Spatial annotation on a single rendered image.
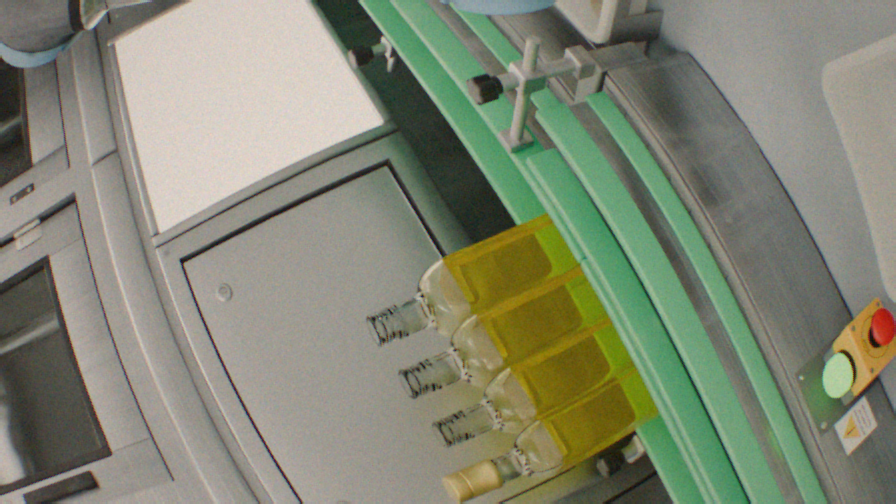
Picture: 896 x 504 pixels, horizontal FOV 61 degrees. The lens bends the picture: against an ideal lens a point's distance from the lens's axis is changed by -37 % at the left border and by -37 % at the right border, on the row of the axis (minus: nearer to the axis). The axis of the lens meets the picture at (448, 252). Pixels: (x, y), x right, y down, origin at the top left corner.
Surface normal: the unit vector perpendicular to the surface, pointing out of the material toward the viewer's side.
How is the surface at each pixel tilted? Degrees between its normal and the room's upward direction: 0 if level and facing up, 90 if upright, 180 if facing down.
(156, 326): 90
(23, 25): 66
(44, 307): 90
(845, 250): 0
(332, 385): 90
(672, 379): 90
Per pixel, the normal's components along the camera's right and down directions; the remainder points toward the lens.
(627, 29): 0.47, 0.78
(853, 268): -0.88, 0.37
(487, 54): 0.08, -0.50
